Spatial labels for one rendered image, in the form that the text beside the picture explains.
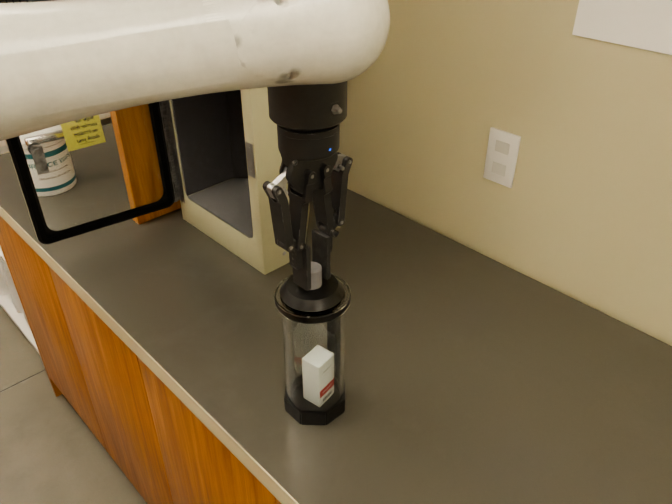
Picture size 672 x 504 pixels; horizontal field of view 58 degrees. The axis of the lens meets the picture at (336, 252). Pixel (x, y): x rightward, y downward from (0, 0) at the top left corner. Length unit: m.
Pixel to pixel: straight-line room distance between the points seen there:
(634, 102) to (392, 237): 0.58
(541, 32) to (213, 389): 0.85
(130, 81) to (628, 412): 0.89
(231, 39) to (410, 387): 0.70
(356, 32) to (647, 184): 0.77
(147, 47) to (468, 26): 0.87
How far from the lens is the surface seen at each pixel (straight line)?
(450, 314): 1.21
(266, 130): 1.16
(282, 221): 0.75
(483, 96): 1.31
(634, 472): 1.03
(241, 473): 1.13
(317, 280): 0.85
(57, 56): 0.54
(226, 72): 0.53
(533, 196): 1.31
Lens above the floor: 1.70
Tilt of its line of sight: 34 degrees down
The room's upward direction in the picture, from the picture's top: straight up
